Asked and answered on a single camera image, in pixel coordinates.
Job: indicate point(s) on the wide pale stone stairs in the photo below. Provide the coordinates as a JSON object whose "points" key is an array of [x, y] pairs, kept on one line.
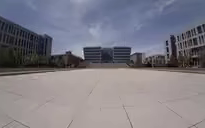
{"points": [[107, 65]]}

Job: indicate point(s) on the grey twin-wing building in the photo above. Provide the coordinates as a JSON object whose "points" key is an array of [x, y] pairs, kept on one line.
{"points": [[93, 54]]}

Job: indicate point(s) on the pale concrete slab plaza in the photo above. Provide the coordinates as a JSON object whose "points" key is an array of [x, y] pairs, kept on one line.
{"points": [[103, 93]]}

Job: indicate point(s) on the low brown building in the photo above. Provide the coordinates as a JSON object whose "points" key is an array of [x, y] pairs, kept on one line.
{"points": [[68, 59]]}

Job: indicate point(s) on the small grey building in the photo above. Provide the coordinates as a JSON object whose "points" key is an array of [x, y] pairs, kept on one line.
{"points": [[136, 58]]}

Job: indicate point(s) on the low pale building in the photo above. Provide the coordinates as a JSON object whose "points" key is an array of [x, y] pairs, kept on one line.
{"points": [[156, 59]]}

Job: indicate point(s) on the narrow dark tall building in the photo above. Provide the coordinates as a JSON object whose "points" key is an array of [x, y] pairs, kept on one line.
{"points": [[172, 48]]}

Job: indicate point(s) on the row of trees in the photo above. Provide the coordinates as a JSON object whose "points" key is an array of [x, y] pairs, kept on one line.
{"points": [[13, 58]]}

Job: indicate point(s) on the long grey glass-fronted building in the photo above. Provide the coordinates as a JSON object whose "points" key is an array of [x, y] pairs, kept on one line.
{"points": [[13, 36]]}

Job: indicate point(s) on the white multi-storey building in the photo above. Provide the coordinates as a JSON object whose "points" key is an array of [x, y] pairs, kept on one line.
{"points": [[196, 38]]}

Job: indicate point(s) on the group of small trees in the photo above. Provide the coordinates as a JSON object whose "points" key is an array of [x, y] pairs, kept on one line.
{"points": [[203, 56]]}

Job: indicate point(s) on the low stone border wall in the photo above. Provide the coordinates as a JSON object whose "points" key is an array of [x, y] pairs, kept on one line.
{"points": [[186, 70], [20, 71]]}

